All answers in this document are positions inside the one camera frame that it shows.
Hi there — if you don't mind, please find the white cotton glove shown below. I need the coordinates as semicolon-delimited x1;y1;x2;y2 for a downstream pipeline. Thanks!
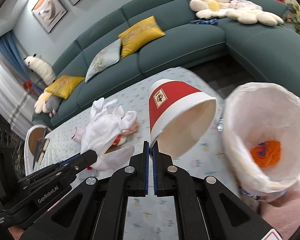
71;98;138;171

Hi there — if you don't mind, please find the orange plastic bag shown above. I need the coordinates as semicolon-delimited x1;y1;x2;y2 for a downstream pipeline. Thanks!
250;140;281;168

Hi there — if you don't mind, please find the red white paper cup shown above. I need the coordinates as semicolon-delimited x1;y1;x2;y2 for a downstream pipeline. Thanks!
148;79;217;159

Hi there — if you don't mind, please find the white lined trash bin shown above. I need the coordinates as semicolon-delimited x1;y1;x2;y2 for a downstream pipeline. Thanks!
222;82;300;202

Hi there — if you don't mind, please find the book on side table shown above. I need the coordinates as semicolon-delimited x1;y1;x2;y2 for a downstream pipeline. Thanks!
32;127;50;168

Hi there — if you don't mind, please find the floral light blue tablecloth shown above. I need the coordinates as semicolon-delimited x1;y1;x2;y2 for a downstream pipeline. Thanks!
26;67;239;239

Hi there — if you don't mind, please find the small yellow white flower plush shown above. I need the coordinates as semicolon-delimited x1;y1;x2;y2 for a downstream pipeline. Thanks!
34;92;51;114

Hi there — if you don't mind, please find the grey mouse plush toy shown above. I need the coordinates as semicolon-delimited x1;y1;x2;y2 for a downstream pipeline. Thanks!
46;95;63;117

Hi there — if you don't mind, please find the pink fluffy sleeve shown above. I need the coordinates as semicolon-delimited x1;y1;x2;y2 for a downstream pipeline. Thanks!
259;189;300;239

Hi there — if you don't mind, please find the yellow cushion left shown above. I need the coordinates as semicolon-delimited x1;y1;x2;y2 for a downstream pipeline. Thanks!
44;75;84;99

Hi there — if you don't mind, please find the yellow cushion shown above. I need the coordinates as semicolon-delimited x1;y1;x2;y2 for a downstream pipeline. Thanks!
44;75;84;99
118;16;165;58

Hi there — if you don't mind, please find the white fluffy plush toy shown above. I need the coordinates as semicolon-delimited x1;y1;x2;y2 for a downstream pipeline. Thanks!
23;56;56;86

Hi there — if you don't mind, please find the blue curtain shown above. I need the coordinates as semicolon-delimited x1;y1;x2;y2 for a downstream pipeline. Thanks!
0;31;43;95

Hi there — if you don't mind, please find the light blue embroidered cushion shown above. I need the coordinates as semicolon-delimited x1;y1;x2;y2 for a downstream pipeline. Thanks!
85;38;121;83

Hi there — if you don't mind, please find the yellow cushion centre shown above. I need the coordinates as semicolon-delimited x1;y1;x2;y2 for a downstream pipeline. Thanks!
118;16;165;58

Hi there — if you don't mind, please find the teal sectional sofa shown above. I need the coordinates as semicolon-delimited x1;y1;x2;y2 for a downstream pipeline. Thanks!
32;0;300;128

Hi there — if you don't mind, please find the blue knitted scarf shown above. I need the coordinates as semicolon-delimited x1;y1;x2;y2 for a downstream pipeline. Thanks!
190;18;218;25

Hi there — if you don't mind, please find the white daisy pillow flat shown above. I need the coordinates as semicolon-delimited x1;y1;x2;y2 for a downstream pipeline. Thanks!
226;8;284;27

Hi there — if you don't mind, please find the white daisy pillow upright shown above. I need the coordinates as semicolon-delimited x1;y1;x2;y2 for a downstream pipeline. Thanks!
189;0;231;20

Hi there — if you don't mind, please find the pink white folded cloth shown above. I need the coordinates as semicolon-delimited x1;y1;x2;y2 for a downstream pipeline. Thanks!
229;0;263;10

